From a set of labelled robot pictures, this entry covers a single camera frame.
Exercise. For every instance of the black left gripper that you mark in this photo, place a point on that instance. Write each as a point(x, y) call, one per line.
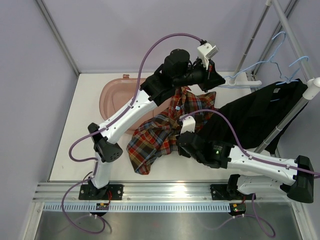
point(210, 79)

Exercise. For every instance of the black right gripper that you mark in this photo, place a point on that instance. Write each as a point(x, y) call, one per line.
point(181, 150)

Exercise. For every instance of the red plaid shirt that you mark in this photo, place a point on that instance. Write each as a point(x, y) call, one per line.
point(156, 137)

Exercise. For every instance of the light blue wire hanger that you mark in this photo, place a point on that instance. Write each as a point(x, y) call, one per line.
point(231, 81)

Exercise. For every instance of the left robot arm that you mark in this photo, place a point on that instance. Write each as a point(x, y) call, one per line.
point(176, 71)

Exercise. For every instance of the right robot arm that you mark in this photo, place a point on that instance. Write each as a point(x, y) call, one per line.
point(292, 177)

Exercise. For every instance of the black shirt on hanger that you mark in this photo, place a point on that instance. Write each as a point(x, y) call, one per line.
point(254, 116)

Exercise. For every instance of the blue hanger holding black shirt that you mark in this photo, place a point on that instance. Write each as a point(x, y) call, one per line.
point(290, 79)

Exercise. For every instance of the pink plastic basin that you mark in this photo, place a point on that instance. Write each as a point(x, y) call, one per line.
point(117, 93)

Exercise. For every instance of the white clothes rack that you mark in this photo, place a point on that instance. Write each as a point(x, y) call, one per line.
point(241, 17)

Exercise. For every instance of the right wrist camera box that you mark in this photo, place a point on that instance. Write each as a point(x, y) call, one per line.
point(188, 125)

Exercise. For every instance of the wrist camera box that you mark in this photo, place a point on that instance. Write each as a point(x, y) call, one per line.
point(188, 125)
point(206, 51)

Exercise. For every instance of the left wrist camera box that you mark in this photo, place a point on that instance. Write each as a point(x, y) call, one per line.
point(206, 51)

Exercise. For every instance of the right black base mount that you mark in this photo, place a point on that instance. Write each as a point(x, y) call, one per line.
point(222, 192)

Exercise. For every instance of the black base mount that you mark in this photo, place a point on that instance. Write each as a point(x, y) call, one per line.
point(222, 192)
point(109, 192)

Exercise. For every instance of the white slotted cable duct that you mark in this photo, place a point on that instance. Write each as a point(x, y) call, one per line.
point(139, 207)

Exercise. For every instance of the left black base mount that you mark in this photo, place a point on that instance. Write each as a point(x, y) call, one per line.
point(109, 192)

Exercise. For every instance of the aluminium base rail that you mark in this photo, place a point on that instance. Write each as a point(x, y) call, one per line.
point(132, 191)

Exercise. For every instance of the left aluminium frame post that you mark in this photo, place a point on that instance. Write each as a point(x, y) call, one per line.
point(57, 35)

